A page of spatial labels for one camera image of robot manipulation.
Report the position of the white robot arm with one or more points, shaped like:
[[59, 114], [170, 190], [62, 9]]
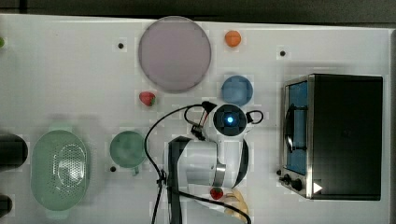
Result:
[[218, 159]]

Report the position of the red strawberry near plate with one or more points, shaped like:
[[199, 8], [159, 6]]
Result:
[[147, 98]]

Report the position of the grey round plate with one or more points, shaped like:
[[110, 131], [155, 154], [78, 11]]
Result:
[[174, 53]]

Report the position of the blue bowl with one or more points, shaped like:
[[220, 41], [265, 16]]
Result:
[[237, 90]]

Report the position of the orange fruit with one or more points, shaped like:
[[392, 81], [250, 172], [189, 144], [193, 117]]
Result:
[[233, 38]]

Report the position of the red strawberry near banana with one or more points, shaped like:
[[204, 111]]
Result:
[[216, 193]]

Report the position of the yellow banana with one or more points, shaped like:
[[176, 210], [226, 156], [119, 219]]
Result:
[[236, 199]]

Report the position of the black toaster oven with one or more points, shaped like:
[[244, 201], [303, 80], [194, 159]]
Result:
[[332, 137]]

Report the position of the green colander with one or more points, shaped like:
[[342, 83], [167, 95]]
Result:
[[59, 171]]

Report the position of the black cylinder upper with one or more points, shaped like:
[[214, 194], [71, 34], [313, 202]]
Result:
[[13, 152]]

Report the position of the black cylinder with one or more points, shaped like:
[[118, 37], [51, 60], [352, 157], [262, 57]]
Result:
[[13, 152], [5, 205]]

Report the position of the green small cylinder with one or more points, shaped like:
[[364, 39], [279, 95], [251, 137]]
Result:
[[2, 42]]

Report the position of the black cylinder lower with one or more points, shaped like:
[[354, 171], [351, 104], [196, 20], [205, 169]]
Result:
[[5, 205]]

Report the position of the green cup with handle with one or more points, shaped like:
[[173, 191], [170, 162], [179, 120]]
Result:
[[127, 151]]

